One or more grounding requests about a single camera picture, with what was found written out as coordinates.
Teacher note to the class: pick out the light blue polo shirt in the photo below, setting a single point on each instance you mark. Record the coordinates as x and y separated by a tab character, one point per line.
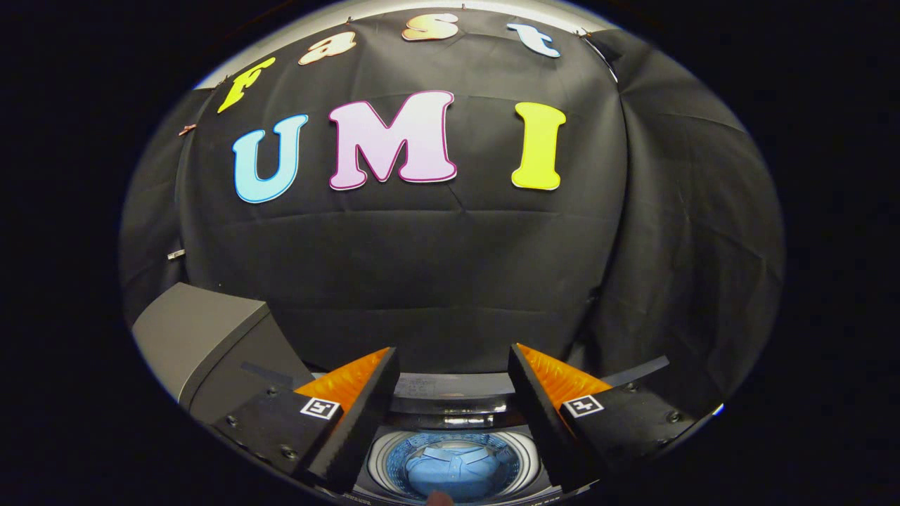
453	474

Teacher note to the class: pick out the grey box cabinet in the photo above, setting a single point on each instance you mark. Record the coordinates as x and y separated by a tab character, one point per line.
197	330

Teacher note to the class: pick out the silver clip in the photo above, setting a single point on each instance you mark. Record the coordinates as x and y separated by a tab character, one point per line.
176	254

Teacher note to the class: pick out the grey washing machine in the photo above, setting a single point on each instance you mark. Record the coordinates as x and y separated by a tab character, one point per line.
529	457

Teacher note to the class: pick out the black backdrop cloth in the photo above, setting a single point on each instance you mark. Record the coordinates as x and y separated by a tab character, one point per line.
436	267

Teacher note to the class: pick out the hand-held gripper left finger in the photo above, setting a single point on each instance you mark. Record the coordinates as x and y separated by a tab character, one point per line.
365	422

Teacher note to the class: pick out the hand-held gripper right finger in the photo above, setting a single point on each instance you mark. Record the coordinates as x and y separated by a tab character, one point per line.
545	422

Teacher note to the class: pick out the copper clip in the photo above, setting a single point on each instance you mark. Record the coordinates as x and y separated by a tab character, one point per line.
187	129

